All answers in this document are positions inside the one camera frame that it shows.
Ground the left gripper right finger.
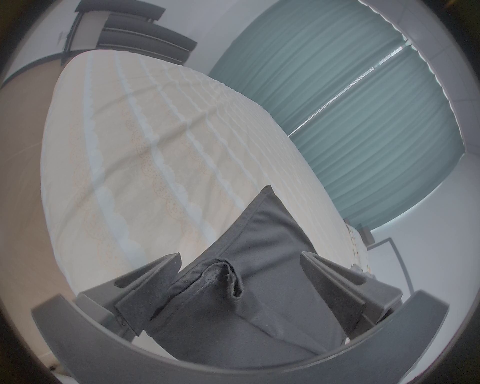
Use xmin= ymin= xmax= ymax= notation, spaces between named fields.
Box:
xmin=300 ymin=251 xmax=404 ymax=332

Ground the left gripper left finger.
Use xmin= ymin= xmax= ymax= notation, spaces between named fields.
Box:
xmin=77 ymin=253 xmax=183 ymax=336

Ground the black T-shirt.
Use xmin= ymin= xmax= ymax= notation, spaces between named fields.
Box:
xmin=142 ymin=185 xmax=361 ymax=370

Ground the white printed pillow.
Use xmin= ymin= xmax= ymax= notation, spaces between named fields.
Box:
xmin=347 ymin=224 xmax=373 ymax=275

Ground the bed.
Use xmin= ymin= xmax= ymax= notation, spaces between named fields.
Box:
xmin=39 ymin=50 xmax=415 ymax=361

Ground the black chest of drawers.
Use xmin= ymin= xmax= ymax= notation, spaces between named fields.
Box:
xmin=64 ymin=0 xmax=198 ymax=65

